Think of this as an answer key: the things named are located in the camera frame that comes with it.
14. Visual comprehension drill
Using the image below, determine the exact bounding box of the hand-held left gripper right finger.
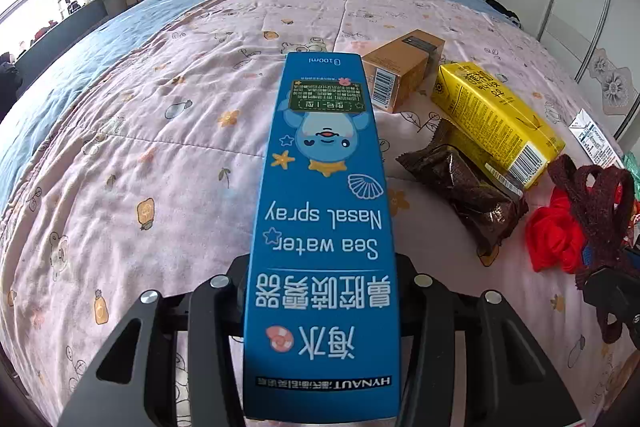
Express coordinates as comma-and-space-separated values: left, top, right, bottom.
395, 254, 583, 427

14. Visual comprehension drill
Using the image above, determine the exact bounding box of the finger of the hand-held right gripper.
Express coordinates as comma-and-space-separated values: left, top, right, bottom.
586, 247, 640, 350

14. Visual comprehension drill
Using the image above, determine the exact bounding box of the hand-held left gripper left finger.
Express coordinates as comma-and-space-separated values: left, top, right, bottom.
57, 257, 251, 427

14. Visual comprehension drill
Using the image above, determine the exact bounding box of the red cloth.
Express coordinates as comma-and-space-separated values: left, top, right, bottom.
525, 187, 638, 275

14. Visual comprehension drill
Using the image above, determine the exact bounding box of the dark red mesh strap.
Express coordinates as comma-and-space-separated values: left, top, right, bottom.
547, 154, 638, 343

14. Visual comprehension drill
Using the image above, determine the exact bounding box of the blue nasal spray box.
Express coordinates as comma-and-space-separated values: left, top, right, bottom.
243, 53, 401, 423

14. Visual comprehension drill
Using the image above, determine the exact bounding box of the brown snack wrapper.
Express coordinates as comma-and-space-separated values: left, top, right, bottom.
396, 119, 529, 256

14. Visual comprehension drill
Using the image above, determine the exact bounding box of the white printed box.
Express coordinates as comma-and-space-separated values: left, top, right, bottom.
568, 109, 626, 170

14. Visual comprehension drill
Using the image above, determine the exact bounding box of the pink printed quilt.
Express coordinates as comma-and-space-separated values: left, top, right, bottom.
0, 0, 636, 427

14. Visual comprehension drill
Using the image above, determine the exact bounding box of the yellow drink carton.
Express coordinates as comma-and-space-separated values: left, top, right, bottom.
431, 62, 566, 188

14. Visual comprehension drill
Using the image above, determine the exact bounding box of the tan cardboard box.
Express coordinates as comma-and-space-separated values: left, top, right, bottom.
361, 30, 446, 114

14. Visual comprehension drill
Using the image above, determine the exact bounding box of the white floral wardrobe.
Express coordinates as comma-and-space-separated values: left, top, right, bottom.
537, 0, 640, 142

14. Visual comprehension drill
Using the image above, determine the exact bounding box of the blue bedsheet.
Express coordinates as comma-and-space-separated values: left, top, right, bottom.
0, 0, 501, 188

